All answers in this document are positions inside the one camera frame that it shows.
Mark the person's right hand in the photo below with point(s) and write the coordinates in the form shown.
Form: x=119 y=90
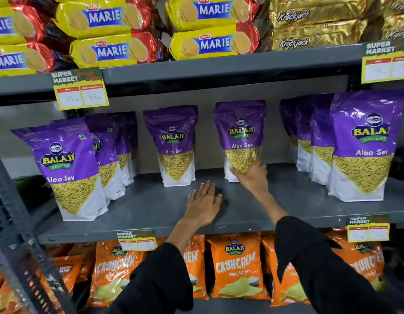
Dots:
x=254 y=181

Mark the person's left hand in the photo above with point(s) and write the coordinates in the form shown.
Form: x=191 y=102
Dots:
x=202 y=209

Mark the person's left thumb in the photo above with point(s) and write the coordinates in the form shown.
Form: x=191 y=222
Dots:
x=219 y=201

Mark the person's right thumb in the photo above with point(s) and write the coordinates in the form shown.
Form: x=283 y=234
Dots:
x=237 y=171

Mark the person's left middle finger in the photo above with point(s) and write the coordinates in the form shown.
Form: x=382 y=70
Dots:
x=207 y=188

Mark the person's left little finger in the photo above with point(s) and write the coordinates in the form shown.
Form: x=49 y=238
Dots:
x=192 y=195

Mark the purple snack pouch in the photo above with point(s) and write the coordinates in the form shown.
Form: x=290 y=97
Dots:
x=240 y=134

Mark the person's left forearm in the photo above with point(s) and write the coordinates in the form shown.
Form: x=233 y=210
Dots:
x=159 y=277

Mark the person's right forearm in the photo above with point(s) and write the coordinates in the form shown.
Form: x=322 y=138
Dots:
x=313 y=264

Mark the grey metal shelf board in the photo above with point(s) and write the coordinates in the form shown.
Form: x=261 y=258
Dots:
x=156 y=205
x=221 y=66

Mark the row of orange chip packets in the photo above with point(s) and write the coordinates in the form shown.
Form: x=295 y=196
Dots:
x=237 y=264

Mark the yellow green price label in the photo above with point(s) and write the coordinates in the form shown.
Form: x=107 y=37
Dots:
x=80 y=89
x=137 y=241
x=386 y=63
x=368 y=229

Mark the row of purple pouches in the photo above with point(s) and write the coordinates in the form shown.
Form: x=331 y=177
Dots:
x=68 y=160

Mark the stack of gold cracker packets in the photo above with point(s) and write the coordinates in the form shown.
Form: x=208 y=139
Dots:
x=313 y=13

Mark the stack of yellow biscuit packets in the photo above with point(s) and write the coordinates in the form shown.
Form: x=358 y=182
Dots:
x=104 y=16

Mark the grey slotted rack post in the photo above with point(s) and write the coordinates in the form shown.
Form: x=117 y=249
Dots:
x=22 y=235

